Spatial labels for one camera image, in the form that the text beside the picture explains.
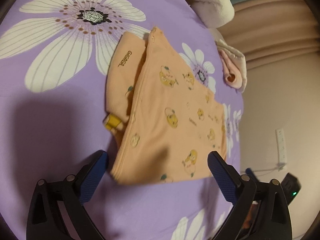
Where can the white wall power strip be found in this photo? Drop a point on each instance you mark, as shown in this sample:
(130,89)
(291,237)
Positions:
(281,149)

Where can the orange cartoon print baby garment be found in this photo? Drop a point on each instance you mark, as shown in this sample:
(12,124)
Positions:
(165,122)

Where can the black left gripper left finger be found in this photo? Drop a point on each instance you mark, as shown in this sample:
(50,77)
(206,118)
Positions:
(44,218)

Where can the purple floral bed sheet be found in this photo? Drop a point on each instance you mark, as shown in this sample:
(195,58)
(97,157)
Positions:
(53,133)

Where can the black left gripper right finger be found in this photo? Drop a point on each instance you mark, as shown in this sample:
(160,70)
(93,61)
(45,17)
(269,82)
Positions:
(272,220)

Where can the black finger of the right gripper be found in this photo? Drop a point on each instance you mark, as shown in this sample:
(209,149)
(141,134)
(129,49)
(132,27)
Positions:
(250,173)

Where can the beige curtain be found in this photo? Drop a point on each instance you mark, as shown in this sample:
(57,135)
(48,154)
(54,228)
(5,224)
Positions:
(267,31)

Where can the person's right hand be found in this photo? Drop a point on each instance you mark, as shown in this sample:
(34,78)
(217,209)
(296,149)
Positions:
(250,216)

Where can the folded pink beige clothes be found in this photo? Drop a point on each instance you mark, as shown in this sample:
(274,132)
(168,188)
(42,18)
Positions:
(234,66)

